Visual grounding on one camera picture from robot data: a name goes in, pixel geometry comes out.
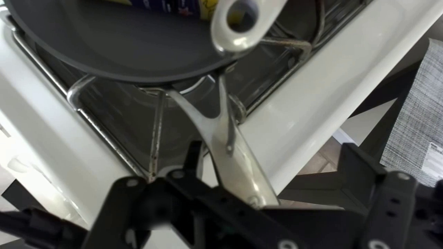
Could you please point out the black burner grate with tray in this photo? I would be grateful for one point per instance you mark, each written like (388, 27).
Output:
(125, 115)

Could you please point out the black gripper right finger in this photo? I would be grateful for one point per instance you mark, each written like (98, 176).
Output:
(392, 216)

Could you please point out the yellow and blue can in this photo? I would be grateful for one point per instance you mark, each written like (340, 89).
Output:
(185, 7)

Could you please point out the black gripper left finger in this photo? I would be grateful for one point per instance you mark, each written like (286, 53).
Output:
(185, 212)

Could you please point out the grey checked fabric bin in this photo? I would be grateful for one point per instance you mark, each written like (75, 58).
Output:
(416, 115)

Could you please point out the white gas stove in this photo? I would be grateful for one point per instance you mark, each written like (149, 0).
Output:
(314, 101)

